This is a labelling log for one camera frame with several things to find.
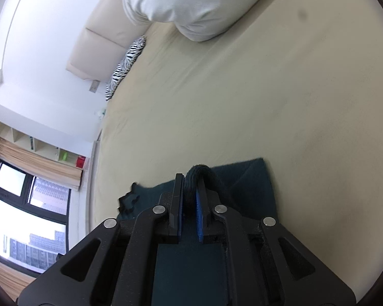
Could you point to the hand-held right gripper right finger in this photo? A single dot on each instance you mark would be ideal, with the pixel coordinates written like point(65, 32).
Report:
point(199, 215)

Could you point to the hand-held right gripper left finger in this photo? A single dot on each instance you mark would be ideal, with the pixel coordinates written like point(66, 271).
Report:
point(179, 218)

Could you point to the dark green sweater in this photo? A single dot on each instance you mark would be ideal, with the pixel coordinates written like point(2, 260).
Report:
point(249, 186)

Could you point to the red box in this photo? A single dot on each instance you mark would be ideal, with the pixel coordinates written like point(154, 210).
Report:
point(81, 161)

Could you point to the bed with beige sheet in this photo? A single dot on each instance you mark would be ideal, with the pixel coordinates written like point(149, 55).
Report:
point(242, 102)

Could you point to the green plastic item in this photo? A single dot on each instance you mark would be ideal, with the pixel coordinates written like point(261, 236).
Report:
point(63, 156)

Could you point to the beige curtain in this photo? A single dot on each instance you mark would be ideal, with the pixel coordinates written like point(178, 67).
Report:
point(35, 162)

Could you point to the black framed window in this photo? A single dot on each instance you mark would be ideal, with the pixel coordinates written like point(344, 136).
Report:
point(22, 216)

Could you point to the zebra print pillow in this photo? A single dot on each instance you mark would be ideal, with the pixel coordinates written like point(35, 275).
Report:
point(124, 67)

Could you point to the beige padded headboard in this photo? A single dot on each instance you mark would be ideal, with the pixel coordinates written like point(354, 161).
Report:
point(95, 44)

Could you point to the white folded duvet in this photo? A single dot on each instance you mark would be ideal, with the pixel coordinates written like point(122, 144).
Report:
point(191, 3)

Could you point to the wall socket panel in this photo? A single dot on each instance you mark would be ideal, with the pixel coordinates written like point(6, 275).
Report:
point(94, 86)

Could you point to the white wall shelf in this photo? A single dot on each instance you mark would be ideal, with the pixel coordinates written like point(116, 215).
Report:
point(41, 143)

